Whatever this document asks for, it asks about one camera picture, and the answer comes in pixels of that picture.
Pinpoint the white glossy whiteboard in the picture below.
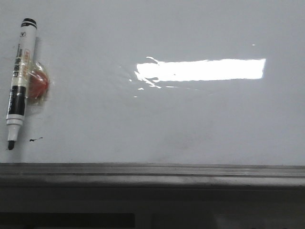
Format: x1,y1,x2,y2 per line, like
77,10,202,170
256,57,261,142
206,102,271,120
0,0,305,166

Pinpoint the red magnet taped to marker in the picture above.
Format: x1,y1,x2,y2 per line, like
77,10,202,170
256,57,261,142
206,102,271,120
28,62,50,106

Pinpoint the black and white whiteboard marker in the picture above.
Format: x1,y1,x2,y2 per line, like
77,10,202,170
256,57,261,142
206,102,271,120
6,18,37,150

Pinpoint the grey aluminium whiteboard tray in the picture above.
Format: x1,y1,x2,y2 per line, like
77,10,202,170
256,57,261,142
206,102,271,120
0,163,305,189

